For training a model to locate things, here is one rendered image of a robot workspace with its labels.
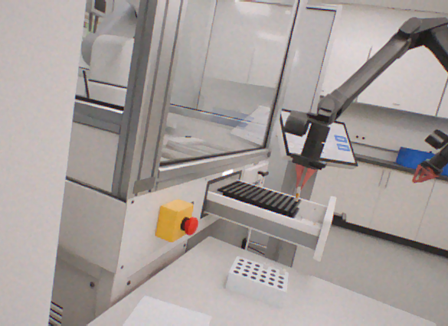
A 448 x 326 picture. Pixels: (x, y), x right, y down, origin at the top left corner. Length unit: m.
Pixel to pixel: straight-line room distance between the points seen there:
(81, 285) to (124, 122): 0.34
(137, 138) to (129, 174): 0.06
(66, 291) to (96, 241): 0.16
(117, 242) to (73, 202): 0.12
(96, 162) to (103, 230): 0.12
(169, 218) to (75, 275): 0.22
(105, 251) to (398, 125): 4.32
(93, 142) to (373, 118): 4.22
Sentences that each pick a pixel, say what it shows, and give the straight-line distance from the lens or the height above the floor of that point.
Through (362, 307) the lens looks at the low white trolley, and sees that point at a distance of 0.82.
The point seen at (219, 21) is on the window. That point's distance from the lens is 0.76.
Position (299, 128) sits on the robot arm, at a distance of 0.91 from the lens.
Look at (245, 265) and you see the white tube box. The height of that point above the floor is 0.80.
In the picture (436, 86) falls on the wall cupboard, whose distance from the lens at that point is 4.39.
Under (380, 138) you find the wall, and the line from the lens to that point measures 4.54.
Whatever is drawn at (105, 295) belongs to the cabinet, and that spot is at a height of 0.75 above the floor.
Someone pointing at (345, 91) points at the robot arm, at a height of 1.25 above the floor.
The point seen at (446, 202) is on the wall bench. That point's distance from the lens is 4.17.
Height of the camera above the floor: 1.13
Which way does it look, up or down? 10 degrees down
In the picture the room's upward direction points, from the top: 12 degrees clockwise
